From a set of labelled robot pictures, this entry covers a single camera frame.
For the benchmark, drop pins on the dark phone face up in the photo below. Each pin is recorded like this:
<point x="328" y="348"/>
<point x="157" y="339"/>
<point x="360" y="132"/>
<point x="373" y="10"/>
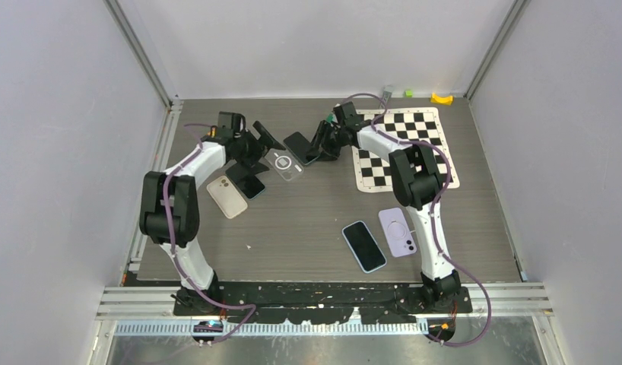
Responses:
<point x="246" y="181"/>

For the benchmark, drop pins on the yellow curved toy piece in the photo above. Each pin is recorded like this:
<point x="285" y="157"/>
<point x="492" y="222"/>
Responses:
<point x="441" y="100"/>

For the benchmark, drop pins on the light blue phone face up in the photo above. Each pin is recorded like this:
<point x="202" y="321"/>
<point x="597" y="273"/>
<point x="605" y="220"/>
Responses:
<point x="364" y="247"/>

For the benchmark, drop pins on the clear phone case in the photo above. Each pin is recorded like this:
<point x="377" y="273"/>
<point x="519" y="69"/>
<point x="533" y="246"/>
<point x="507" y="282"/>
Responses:
<point x="285" y="164"/>

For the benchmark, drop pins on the grey metal bracket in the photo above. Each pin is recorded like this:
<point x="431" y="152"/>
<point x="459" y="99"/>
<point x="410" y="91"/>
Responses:
<point x="387" y="93"/>

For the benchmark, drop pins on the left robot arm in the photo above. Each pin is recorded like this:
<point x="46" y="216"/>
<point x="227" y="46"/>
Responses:
<point x="169" y="212"/>

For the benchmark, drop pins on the teal phone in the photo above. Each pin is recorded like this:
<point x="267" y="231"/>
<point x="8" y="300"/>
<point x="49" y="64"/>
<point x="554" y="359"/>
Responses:
<point x="301" y="148"/>

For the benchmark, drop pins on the lilac phone case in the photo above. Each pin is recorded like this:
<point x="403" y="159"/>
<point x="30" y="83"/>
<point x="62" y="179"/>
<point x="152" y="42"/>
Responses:
<point x="397" y="232"/>

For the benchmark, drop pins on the black white chessboard mat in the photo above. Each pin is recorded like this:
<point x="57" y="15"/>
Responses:
<point x="400" y="128"/>

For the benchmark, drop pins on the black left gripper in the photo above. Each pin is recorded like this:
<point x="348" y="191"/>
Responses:
<point x="265" y="139"/>

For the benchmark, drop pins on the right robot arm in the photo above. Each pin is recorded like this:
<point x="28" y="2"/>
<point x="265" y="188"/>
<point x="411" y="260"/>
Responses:
<point x="420" y="173"/>

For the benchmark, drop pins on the aluminium frame rail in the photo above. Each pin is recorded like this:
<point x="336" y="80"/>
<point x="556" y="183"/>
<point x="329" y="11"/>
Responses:
<point x="305" y="227"/>

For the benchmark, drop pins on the cream cased phone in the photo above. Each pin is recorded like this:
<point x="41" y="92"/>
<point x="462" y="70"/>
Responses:
<point x="227" y="197"/>

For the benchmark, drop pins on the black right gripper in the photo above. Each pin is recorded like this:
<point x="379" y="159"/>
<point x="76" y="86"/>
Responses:
<point x="330" y="153"/>

